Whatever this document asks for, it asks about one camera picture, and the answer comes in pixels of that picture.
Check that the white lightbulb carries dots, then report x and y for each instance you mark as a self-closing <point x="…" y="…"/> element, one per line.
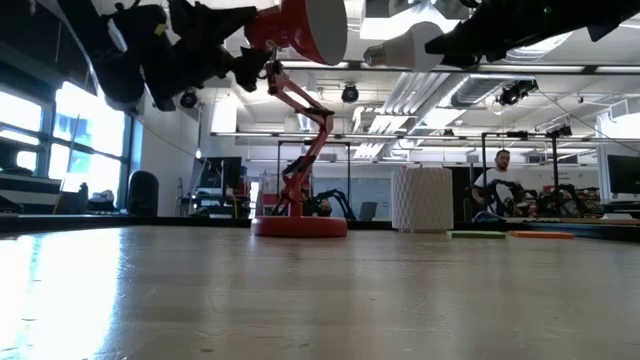
<point x="405" y="47"/>

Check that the cluttered background desk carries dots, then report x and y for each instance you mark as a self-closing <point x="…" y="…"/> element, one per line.
<point x="215" y="205"/>

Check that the white textured cup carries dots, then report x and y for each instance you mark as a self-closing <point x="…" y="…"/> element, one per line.
<point x="422" y="200"/>

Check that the grey office chair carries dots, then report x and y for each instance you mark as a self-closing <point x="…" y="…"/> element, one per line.
<point x="368" y="211"/>

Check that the green sticky note pad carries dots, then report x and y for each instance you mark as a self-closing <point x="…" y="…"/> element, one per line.
<point x="475" y="234"/>

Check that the black rig frame with camera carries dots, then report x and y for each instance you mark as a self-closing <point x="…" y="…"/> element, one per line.
<point x="555" y="165"/>

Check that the red desk lamp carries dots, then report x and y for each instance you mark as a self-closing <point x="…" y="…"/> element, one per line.
<point x="300" y="227"/>

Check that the black computer monitor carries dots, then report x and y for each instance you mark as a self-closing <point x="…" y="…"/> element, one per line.
<point x="225" y="172"/>
<point x="625" y="174"/>

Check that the black background robot arm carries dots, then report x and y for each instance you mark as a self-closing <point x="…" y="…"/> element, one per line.
<point x="320" y="206"/>
<point x="567" y="195"/>

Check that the black ceiling camera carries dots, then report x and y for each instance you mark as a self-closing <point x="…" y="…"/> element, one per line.
<point x="188" y="99"/>
<point x="515" y="92"/>
<point x="350" y="93"/>

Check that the person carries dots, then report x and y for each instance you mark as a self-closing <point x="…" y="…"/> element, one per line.
<point x="501" y="160"/>

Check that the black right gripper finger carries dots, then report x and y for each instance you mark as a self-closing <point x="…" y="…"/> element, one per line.
<point x="460" y="42"/>
<point x="462" y="61"/>

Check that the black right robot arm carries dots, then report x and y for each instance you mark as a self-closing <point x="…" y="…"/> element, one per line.
<point x="625" y="10"/>

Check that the thin black rig frame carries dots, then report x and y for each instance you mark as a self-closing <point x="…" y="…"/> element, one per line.
<point x="278" y="175"/>

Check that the black rounded chair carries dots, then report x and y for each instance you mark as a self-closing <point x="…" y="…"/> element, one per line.
<point x="143" y="195"/>

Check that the orange sticky note pad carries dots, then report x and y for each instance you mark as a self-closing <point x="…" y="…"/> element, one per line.
<point x="542" y="235"/>

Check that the large bright window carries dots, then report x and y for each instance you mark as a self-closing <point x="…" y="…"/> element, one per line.
<point x="90" y="125"/>

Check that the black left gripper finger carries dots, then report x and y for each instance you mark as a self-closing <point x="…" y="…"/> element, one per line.
<point x="250" y="67"/>
<point x="235" y="17"/>

